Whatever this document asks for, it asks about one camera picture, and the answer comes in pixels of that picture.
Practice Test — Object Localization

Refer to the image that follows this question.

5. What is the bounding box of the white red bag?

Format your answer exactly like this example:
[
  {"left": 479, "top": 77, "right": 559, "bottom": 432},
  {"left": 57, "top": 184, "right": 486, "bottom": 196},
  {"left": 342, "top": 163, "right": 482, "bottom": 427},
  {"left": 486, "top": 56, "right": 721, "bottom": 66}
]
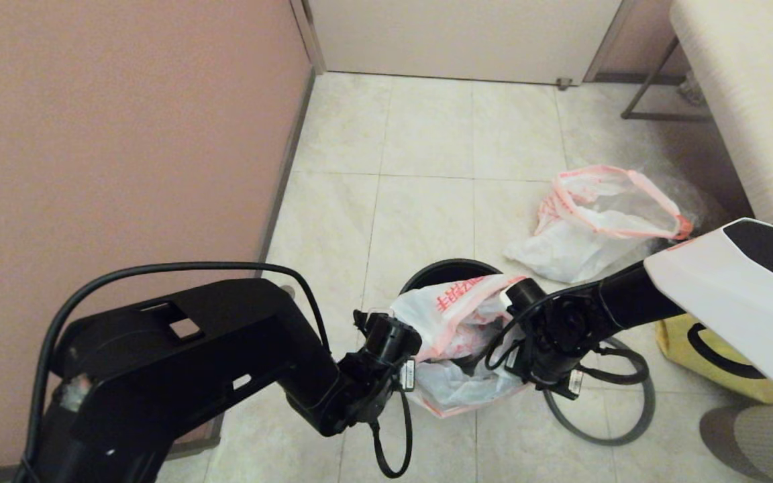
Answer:
[{"left": 504, "top": 165, "right": 694, "bottom": 284}]

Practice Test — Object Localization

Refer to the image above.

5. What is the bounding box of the grey plastic bin ring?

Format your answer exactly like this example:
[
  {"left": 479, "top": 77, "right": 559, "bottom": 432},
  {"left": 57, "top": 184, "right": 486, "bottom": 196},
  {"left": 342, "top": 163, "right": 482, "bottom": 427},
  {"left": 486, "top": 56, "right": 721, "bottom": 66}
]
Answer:
[{"left": 543, "top": 335, "right": 656, "bottom": 447}]

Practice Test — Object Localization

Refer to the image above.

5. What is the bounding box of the white plastic bag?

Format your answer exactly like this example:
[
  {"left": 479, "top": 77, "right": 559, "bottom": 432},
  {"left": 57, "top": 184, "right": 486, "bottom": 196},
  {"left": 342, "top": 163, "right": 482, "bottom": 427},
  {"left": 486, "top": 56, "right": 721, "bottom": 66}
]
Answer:
[{"left": 389, "top": 273, "right": 550, "bottom": 419}]

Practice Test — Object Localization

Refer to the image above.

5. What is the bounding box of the black round trash bin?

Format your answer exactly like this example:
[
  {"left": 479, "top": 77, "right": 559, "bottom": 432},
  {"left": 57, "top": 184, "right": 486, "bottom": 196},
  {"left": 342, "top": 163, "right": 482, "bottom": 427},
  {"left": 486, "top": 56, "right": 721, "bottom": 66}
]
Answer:
[{"left": 398, "top": 258, "right": 503, "bottom": 297}]

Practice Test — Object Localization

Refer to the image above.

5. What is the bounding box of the yellow fabric tote bag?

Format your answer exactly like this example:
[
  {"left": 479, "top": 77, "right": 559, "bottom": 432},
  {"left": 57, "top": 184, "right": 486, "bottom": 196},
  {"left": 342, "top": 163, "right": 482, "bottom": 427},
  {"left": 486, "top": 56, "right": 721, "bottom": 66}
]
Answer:
[{"left": 655, "top": 313, "right": 773, "bottom": 405}]

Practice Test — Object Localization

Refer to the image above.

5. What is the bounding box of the clear bag with black contents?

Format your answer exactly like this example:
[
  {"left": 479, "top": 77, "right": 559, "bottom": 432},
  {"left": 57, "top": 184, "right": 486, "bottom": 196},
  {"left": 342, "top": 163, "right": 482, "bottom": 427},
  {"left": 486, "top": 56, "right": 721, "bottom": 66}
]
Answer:
[{"left": 648, "top": 173, "right": 729, "bottom": 237}]

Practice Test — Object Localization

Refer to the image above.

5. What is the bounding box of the cream ribbed bench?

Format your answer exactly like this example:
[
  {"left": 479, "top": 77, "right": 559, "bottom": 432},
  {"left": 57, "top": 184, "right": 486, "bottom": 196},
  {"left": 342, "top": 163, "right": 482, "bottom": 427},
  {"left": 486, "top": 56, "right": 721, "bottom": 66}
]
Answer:
[{"left": 668, "top": 0, "right": 773, "bottom": 225}]

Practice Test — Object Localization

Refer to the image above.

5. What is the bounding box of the beige partition panel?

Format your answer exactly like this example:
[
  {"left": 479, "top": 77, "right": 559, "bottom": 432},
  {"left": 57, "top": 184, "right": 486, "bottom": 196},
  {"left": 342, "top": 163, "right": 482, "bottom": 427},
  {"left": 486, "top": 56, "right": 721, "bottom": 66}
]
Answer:
[{"left": 306, "top": 0, "right": 625, "bottom": 87}]

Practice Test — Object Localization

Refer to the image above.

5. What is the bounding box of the pink brown partition panel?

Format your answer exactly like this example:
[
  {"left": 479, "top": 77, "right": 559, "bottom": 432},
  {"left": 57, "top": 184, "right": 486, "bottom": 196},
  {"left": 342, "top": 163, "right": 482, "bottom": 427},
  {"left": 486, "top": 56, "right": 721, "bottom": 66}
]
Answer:
[{"left": 0, "top": 0, "right": 315, "bottom": 470}]

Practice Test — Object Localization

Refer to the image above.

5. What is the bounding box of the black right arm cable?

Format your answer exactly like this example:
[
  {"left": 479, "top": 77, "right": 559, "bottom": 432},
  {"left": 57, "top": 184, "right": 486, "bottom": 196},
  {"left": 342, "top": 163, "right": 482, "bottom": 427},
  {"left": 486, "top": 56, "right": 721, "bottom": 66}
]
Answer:
[{"left": 484, "top": 280, "right": 650, "bottom": 388}]

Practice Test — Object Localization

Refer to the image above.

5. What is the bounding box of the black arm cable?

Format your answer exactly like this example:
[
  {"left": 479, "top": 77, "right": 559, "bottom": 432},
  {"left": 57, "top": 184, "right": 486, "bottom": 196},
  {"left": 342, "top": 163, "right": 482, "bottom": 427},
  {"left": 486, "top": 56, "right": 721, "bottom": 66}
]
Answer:
[
  {"left": 23, "top": 261, "right": 415, "bottom": 483},
  {"left": 484, "top": 280, "right": 650, "bottom": 388}
]

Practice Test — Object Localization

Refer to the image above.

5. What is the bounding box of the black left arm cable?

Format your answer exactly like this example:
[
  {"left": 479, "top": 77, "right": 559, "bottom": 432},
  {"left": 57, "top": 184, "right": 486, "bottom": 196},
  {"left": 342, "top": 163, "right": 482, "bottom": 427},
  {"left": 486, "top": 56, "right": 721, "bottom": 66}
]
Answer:
[{"left": 23, "top": 261, "right": 415, "bottom": 483}]

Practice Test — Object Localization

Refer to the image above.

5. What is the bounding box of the dark metal bench frame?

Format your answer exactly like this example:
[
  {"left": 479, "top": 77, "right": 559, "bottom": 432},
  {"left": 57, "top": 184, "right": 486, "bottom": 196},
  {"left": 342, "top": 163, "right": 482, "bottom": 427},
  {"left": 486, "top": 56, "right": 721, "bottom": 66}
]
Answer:
[{"left": 621, "top": 38, "right": 713, "bottom": 122}]

